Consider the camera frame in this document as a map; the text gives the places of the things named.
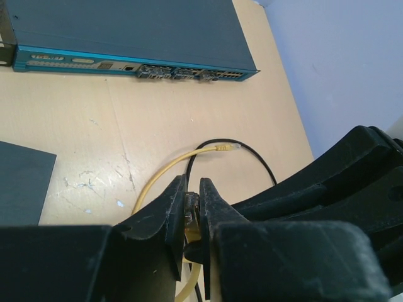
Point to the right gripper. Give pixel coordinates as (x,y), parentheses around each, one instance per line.
(358,180)

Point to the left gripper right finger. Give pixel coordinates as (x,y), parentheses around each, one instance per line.
(284,260)

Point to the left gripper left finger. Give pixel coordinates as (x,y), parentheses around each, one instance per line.
(138,259)

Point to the small black network switch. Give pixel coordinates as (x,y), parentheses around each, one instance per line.
(25,178)

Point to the large rack network switch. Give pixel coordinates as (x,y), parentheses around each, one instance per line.
(175,40)

